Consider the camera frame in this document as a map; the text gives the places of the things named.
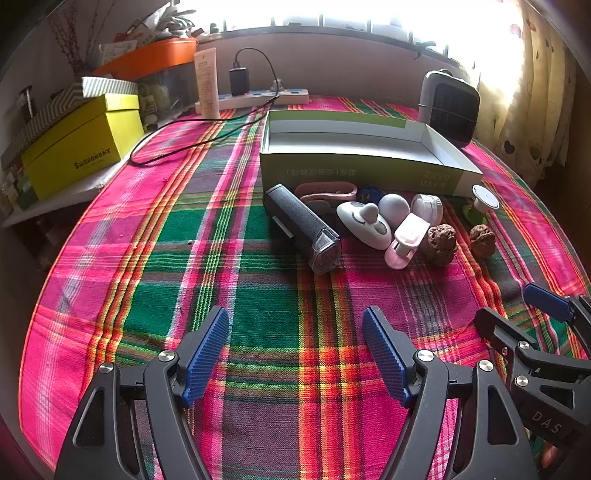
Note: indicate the clear storage bin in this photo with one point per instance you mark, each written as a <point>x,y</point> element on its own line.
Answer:
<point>171,92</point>

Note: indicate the white-capped green bottle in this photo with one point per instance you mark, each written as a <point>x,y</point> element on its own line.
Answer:
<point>485,198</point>

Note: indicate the brown walnut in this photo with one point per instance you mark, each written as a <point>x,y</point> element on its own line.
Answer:
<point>482,240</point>
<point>441,244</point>

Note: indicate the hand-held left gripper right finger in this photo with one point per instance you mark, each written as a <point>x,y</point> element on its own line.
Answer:
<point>383,350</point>

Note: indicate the white egg-shaped gadget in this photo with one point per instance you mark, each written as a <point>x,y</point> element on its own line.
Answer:
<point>395,205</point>

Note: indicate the white plug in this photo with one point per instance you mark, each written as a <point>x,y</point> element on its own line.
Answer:
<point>277,85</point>

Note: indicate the cream patterned curtain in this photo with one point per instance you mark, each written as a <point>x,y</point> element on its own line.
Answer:
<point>531,92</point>

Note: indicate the black charger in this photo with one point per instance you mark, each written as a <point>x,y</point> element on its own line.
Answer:
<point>239,81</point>

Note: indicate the blue orange small toy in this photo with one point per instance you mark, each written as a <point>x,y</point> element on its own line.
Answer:
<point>371,194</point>

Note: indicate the cream tube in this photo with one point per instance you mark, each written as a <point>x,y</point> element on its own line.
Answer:
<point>207,83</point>

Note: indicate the dried branches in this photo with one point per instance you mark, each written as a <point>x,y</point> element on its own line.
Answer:
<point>69,37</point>

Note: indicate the orange bin lid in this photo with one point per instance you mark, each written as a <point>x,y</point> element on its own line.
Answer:
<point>147,55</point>

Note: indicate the grey desktop heater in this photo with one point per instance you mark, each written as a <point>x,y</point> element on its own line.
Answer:
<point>450,108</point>

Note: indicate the dark glass jar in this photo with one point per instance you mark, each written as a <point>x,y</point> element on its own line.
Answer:
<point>25,99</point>

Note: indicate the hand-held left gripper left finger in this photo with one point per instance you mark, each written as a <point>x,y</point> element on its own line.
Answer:
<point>207,350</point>

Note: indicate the white shelf board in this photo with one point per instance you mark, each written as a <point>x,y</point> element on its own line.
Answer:
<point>60,198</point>

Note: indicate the cardboard box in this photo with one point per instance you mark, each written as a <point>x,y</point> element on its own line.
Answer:
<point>351,138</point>

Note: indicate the white oval device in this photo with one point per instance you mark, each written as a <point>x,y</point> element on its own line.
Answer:
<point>364,226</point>

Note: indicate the white power strip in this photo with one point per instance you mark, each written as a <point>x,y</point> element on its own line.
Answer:
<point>268,98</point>

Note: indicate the pink clip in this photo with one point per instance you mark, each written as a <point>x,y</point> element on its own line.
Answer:
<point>404,242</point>

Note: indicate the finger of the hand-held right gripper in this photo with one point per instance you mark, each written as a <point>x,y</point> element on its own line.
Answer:
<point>549,302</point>
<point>496,327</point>

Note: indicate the pink green plaid tablecloth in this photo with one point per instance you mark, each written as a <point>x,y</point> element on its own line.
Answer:
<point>138,277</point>

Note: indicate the yellow box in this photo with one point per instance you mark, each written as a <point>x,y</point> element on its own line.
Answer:
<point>78,147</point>

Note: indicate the pile of paper packaging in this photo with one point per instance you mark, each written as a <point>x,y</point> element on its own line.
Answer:
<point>152,23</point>

